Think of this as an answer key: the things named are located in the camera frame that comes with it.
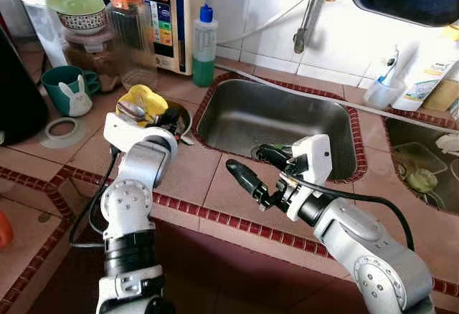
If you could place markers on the clear plastic cup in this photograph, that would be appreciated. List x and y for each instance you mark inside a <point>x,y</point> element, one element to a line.
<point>381,97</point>

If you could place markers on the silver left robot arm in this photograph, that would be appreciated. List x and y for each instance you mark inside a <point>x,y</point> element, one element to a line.
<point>129,206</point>

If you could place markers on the white translucent container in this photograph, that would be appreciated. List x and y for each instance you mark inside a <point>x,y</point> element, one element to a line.
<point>39,24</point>

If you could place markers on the patterned bowl with green lid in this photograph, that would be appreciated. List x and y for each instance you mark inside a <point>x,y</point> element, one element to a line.
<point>75,9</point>

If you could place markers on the white detergent jug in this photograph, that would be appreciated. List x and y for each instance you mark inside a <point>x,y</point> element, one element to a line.
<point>430,63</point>

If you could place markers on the blue and white brush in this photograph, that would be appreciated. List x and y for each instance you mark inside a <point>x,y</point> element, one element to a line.
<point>388,67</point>

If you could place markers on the stainless steel sink basin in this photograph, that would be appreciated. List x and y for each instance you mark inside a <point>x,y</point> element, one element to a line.
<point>419,156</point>
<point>265,117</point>

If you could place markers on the clear plastic food container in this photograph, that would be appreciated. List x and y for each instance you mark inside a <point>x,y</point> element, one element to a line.
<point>419,155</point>

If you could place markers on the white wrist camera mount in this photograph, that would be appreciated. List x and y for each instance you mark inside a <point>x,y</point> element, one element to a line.
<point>129,129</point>
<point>317,160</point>

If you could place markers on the grey wall faucet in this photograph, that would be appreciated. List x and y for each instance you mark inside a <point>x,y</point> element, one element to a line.
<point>305,24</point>

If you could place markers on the glass storage jar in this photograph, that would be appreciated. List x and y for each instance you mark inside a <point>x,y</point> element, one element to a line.
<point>90,59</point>

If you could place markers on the green rabbit mug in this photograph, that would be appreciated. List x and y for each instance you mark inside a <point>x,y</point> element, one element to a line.
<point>64,88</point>

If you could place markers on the beige water ionizer machine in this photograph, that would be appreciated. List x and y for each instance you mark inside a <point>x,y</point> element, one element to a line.
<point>176,20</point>

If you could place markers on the steel spoon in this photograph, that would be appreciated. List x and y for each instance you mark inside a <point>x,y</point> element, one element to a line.
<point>133,111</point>

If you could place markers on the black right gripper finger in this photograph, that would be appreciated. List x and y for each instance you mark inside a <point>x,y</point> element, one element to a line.
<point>247,181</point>
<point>276,158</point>

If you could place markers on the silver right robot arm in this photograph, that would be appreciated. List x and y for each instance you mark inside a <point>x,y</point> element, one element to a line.
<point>366,249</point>

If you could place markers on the clear pitcher with orange lid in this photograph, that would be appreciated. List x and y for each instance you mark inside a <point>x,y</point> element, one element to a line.
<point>133,41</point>

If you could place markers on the green cup in sink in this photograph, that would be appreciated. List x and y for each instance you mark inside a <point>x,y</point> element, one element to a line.
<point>423,181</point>

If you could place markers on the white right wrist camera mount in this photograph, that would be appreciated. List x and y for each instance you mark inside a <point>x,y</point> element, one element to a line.
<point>317,160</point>

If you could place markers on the black appliance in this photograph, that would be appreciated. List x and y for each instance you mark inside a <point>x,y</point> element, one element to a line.
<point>21,92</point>

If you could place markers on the yellow plastic bowl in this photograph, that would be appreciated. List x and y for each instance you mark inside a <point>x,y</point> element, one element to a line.
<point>152,100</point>

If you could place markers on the green dish soap bottle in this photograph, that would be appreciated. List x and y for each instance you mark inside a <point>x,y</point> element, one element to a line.
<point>204,59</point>

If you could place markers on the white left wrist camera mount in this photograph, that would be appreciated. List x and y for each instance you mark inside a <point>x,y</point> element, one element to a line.
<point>129,129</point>

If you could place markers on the orange plastic item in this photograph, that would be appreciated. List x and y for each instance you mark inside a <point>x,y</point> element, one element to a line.
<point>4,229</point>

